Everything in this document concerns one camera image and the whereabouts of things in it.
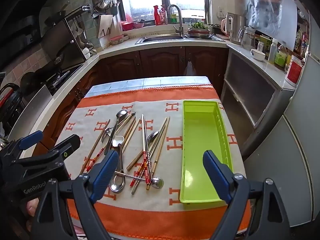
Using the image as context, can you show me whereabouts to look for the black red bag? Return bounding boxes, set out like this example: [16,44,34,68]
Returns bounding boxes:
[0,83,24,130]

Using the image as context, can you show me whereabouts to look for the red white container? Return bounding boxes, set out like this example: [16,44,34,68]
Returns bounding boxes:
[284,55,304,87]

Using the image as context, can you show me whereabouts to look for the curved metal spoon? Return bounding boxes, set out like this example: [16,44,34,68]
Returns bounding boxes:
[101,127,115,143]

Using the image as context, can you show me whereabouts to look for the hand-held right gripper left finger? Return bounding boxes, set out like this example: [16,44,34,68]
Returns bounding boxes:
[31,150,119,240]

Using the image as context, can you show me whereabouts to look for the red basin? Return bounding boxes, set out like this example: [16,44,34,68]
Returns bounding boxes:
[121,19,145,30]

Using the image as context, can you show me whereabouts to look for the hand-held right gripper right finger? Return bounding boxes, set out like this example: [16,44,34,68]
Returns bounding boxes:
[202,150,292,240]

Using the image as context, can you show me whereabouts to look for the pink lidded container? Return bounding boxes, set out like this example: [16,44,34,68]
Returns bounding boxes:
[110,34,129,45]

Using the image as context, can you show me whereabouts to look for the clear plastic wall bag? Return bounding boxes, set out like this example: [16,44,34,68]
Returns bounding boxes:
[244,0,298,38]

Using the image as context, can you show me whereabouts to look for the white bowl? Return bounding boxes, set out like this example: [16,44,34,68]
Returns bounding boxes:
[250,49,266,61]

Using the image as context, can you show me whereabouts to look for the green label bottle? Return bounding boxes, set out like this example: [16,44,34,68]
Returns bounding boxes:
[274,44,288,70]

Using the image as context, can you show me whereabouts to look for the green dish soap bottle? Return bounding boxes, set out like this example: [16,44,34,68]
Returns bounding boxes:
[169,6,178,24]

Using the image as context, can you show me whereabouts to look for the steel basin with greens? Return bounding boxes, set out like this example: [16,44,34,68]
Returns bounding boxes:
[186,22,213,38]

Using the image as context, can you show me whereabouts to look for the large metal spoon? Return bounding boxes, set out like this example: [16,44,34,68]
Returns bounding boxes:
[109,144,126,193]

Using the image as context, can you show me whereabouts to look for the frosted door cabinet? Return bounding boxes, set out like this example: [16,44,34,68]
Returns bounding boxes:
[220,44,297,159]

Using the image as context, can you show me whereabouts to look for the pink bottle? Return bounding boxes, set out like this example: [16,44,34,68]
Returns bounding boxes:
[160,5,168,25]

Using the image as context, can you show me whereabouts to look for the wooden cutting board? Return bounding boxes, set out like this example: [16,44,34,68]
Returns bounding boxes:
[96,14,117,39]

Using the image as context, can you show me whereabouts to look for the steel faucet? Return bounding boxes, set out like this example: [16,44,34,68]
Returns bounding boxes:
[167,4,184,34]

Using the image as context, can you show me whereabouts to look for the small metal spoon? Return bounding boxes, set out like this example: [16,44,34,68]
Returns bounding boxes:
[114,111,137,134]

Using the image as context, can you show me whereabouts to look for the glass jug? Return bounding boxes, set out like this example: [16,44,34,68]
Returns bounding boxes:
[237,26,257,50]

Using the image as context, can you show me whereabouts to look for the pale chopstick red print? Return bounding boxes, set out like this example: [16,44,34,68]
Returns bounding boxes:
[86,148,105,172]
[79,119,111,175]

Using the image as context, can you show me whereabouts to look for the brown wooden chopstick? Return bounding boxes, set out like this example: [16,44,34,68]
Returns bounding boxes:
[119,116,137,148]
[123,118,142,149]

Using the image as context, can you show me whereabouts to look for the grey refrigerator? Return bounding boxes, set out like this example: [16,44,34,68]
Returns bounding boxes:
[244,10,320,228]

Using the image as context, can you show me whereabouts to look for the orange white patterned blanket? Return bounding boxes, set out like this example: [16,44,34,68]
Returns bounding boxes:
[59,85,252,239]

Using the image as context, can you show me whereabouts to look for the metal stove splash guard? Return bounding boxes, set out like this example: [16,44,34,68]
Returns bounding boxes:
[41,17,87,73]

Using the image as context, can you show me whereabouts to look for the green plastic tray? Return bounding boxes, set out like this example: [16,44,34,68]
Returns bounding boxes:
[179,100,234,204]

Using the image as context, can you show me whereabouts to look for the person's left hand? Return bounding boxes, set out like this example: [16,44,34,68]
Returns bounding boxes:
[26,197,41,232]

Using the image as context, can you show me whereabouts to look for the gas stove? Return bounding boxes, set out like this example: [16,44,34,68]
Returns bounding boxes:
[46,64,84,97]

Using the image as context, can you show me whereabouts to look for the white plastic bottle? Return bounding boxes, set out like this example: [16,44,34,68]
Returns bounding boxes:
[267,38,278,65]

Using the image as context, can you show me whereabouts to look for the white ceramic spoon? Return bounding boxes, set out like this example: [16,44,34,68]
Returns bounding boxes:
[112,134,125,148]

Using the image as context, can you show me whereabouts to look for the black range hood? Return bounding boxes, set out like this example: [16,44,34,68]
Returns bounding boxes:
[0,0,77,48]

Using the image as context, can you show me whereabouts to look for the stainless steel sink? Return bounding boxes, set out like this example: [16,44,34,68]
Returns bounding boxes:
[135,34,227,45]

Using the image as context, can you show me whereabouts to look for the round bowl metal spoon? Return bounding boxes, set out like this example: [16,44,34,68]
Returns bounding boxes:
[114,170,164,189]

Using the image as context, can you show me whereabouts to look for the brown wooden cabinets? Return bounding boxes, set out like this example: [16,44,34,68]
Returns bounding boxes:
[32,45,229,155]

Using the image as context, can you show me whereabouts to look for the red spray bottle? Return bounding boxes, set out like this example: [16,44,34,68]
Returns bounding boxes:
[153,5,162,26]

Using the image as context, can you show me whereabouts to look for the slim metal spoon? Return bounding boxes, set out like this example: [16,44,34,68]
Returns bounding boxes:
[104,109,128,155]

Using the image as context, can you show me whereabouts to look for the white plastic bag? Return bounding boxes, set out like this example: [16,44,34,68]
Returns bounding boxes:
[183,59,195,77]

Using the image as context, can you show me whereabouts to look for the red patterned chopstick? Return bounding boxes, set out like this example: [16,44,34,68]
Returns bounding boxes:
[131,166,148,195]
[129,154,149,188]

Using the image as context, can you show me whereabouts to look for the white steel electric kettle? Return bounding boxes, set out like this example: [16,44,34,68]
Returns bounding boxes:
[221,12,247,46]

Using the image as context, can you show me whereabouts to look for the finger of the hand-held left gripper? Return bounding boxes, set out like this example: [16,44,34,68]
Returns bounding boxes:
[47,134,82,165]
[6,130,44,154]

